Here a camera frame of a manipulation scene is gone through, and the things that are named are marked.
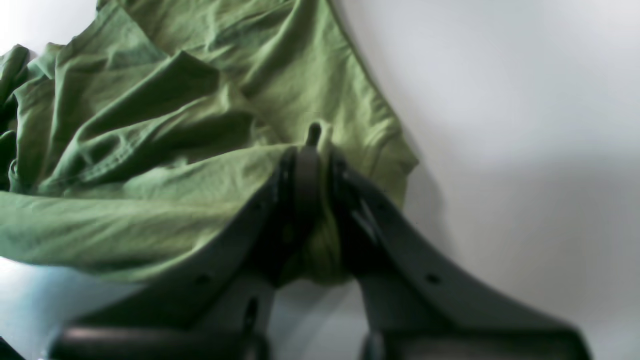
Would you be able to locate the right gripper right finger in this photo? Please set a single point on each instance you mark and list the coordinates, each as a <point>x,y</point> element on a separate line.
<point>419,304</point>

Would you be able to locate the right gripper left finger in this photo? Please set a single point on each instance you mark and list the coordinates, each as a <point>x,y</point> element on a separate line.
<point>216,304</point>

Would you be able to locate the olive green T-shirt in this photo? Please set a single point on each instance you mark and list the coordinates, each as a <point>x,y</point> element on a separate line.
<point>132,146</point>

